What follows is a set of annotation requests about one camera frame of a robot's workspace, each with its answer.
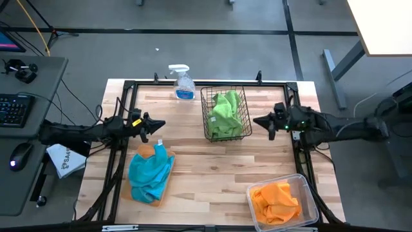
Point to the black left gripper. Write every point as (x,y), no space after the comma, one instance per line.
(143,127)

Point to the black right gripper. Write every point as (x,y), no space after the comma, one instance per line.
(297,120)

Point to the green microfiber towel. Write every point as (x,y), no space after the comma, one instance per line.
(223,124)
(231,101)

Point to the orange microfiber towel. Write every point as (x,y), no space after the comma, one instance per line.
(286,199)
(262,209)

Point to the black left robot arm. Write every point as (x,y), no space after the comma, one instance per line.
(71,133)

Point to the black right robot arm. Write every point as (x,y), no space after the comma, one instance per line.
(347,127)

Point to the clear glass cleaner spray bottle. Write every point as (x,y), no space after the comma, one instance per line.
(184,87)

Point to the orange translucent plastic bin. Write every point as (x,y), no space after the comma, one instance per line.
(125,193)

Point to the grey table leg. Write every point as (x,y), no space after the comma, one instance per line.
(334,80)

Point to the clear plastic bin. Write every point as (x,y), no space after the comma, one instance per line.
(309,199)

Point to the white printed bag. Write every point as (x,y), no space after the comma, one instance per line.
(67,161)

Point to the grey side desk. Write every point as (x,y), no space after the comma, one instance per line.
(48,77)

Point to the black tripod stand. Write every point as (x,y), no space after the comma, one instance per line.
(53,32)

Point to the black round knob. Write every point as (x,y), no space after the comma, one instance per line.
(41,201)

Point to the black computer mouse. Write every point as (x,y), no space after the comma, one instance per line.
(20,156)

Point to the black backlit keyboard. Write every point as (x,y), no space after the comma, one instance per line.
(14,111)

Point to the white table top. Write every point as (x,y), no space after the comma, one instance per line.
(383,25)

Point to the monitor with blue screen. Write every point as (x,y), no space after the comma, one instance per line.
(9,42)

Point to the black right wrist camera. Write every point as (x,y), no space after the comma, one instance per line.
(280,111)

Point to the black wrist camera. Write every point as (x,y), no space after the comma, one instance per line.
(280,111)
(136,114)

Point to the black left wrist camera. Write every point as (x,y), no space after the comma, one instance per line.
(136,114)

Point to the black aluminium table frame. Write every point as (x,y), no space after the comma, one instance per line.
(209,83)

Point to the black clamp mount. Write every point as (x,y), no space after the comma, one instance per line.
(22,75)

